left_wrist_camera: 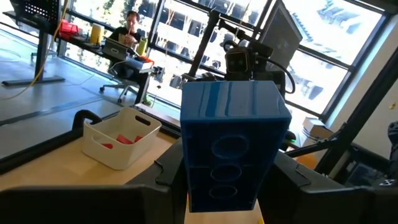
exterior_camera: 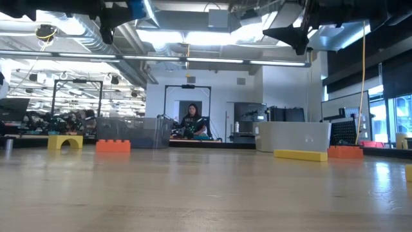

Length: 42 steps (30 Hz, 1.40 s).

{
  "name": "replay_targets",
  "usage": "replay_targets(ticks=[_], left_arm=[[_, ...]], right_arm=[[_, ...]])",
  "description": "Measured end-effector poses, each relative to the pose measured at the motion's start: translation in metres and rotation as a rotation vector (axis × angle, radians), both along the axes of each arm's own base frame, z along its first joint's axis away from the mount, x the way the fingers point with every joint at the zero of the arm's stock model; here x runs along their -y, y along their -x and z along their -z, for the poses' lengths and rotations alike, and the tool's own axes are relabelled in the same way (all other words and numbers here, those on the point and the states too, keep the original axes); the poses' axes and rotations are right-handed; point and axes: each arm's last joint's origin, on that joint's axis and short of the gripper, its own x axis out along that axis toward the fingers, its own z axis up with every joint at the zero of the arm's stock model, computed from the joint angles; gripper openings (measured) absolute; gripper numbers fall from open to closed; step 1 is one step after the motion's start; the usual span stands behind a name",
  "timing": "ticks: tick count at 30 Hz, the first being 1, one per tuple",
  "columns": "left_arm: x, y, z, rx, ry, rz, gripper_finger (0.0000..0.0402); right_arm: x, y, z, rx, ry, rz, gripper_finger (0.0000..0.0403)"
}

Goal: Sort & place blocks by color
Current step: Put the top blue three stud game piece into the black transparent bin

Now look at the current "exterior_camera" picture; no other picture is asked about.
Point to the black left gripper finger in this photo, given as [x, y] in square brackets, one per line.
[124, 19]
[119, 4]

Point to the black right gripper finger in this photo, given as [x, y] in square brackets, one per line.
[288, 30]
[289, 38]

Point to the blue block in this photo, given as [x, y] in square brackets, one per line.
[138, 9]

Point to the yellow arch block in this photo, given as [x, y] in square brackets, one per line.
[65, 137]

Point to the orange block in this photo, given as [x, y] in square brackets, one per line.
[112, 146]
[346, 152]

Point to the long yellow block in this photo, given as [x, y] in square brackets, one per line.
[301, 155]

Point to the short yellow block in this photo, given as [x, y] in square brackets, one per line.
[409, 173]

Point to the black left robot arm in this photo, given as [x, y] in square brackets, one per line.
[48, 6]

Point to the other rig black robot arm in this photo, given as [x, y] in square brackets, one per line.
[61, 124]
[207, 129]
[165, 117]

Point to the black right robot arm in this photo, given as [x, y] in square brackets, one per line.
[354, 9]

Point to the long bar with light strips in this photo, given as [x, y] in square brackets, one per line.
[154, 58]

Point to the grey ceiling box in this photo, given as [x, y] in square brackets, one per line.
[219, 18]

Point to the black cabinets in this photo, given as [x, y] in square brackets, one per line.
[286, 114]

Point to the white panel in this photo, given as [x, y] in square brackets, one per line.
[334, 104]

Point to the dark shelf unit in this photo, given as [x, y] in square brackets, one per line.
[249, 112]

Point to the white plastic bin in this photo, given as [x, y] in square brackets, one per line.
[293, 137]

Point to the white bottle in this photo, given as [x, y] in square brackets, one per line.
[237, 127]

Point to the clear grey plastic bin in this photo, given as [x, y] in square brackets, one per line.
[135, 132]

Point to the black pegboard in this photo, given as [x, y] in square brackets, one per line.
[343, 132]

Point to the black monitor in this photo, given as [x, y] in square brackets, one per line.
[14, 109]

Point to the person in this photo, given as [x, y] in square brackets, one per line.
[193, 122]

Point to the red tray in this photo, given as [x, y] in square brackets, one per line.
[370, 144]

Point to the pale yellow cylinder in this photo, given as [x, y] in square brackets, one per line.
[400, 140]

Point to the black rig frame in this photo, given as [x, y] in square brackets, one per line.
[187, 86]
[77, 81]

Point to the black table frame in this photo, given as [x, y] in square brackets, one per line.
[212, 145]

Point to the grey metal post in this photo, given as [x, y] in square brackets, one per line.
[9, 145]

